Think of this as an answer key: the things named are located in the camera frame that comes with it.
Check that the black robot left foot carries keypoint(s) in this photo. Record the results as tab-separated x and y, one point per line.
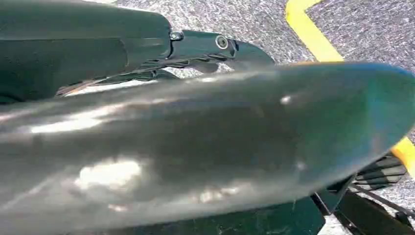
366	214

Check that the yellow floor tape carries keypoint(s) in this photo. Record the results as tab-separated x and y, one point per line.
311	35

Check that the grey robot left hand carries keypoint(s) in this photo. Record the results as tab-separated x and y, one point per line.
194	139

